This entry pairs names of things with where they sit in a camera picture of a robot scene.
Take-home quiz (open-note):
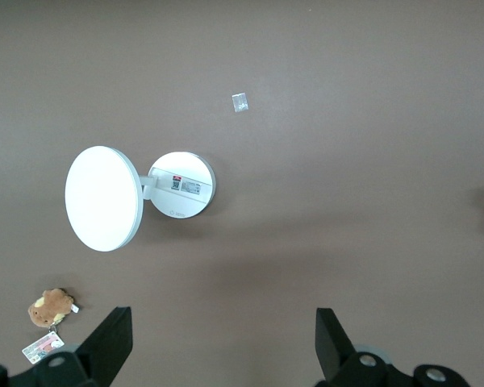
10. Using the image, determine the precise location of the brown table cover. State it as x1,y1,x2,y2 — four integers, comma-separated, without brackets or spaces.
0,0,484,387

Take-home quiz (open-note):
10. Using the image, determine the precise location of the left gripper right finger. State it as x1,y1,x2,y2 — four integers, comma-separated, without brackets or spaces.
315,307,393,387

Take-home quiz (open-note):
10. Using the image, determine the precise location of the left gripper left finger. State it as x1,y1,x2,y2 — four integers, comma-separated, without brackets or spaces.
11,306,135,387

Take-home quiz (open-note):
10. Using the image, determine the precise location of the brown plush keychain toy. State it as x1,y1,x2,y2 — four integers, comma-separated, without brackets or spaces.
27,287,81,328

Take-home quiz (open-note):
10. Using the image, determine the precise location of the white round desk stand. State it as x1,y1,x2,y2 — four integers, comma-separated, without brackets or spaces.
64,144,217,253

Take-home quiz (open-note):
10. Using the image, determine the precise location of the printed keychain card tag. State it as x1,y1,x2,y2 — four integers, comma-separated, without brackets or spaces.
21,331,66,365

